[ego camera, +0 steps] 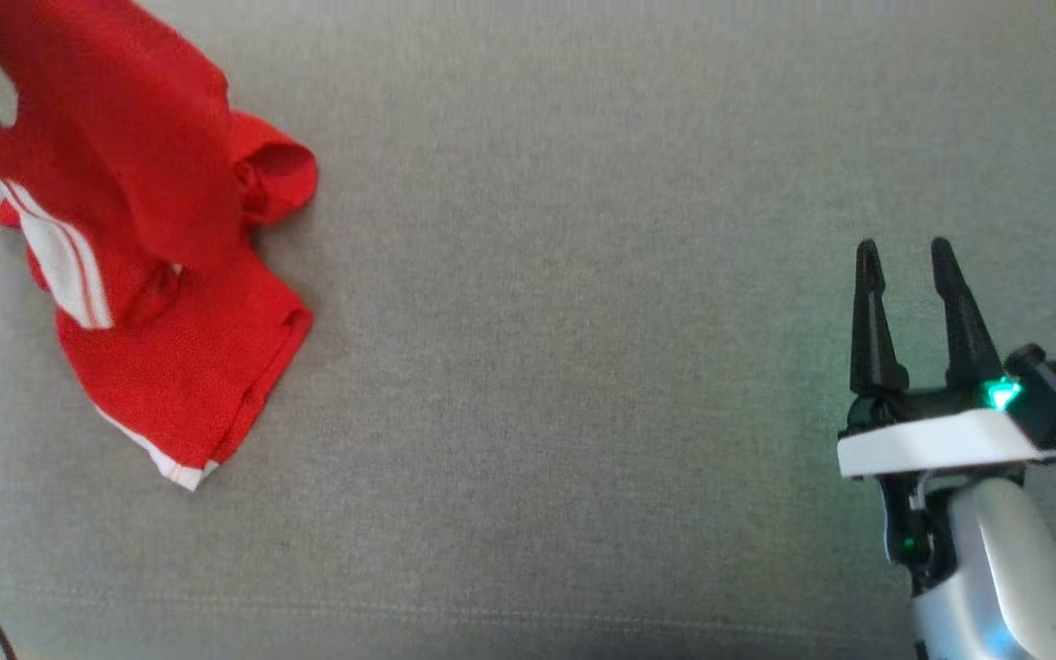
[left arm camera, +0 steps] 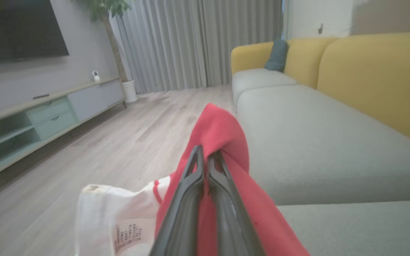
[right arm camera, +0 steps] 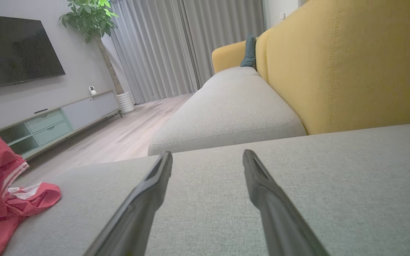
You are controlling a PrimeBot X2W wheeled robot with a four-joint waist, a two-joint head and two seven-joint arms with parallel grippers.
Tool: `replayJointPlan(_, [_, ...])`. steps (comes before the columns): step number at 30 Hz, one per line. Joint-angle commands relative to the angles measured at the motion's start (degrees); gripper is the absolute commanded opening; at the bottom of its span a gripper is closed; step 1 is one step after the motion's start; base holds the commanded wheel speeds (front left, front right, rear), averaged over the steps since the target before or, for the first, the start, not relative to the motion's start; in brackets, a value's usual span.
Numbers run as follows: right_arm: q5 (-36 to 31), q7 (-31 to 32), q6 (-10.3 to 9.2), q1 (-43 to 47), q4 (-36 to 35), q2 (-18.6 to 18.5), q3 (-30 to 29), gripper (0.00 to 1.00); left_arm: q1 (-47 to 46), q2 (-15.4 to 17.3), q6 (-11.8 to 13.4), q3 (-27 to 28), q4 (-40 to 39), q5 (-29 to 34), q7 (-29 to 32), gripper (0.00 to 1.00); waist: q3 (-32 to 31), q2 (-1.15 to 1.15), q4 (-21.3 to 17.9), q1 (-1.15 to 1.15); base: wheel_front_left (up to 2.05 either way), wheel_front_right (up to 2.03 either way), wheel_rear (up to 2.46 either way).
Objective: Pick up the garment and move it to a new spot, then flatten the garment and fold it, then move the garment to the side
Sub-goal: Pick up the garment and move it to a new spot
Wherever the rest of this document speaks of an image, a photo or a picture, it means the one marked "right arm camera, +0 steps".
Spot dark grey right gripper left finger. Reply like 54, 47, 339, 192
84, 151, 173, 256

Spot black flat television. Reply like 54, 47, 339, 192
0, 14, 66, 92

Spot grey curtains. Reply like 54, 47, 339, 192
102, 0, 267, 105

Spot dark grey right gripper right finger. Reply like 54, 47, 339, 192
242, 149, 330, 256

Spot grey sofa seat cushion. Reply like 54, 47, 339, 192
210, 66, 261, 77

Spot green indoor tree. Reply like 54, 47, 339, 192
58, 0, 124, 96

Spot yellow sofa armrest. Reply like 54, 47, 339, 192
211, 40, 247, 74

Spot grey and green TV cabinet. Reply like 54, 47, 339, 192
0, 90, 123, 160

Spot yellow sofa backrest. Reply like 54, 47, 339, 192
256, 28, 272, 84
266, 0, 410, 135

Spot grey sofa back cushion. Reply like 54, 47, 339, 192
148, 73, 307, 156

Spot teal throw pillow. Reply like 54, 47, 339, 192
240, 34, 258, 68

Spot yellow and grey sofa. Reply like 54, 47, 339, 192
2, 123, 410, 256

